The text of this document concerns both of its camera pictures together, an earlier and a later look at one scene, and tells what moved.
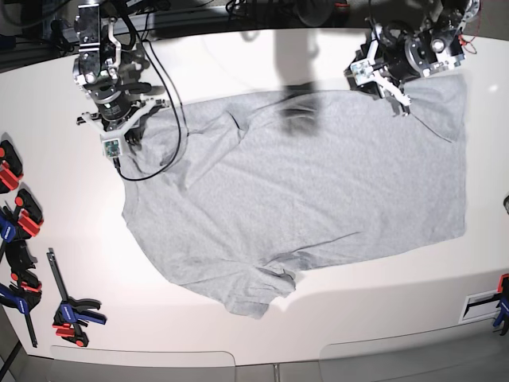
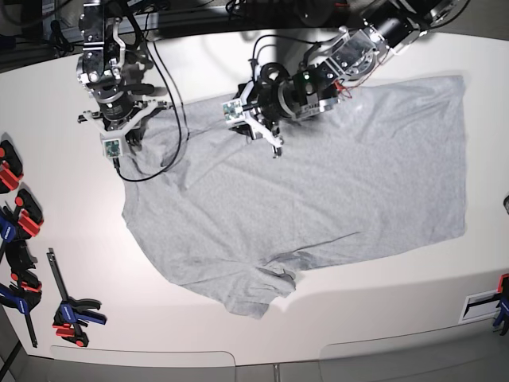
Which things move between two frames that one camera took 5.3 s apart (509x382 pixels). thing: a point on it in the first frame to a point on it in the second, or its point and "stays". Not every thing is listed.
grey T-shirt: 242,191 stays
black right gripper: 369,51 to 258,100
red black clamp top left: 10,168 stays
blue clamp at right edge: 502,317 stays
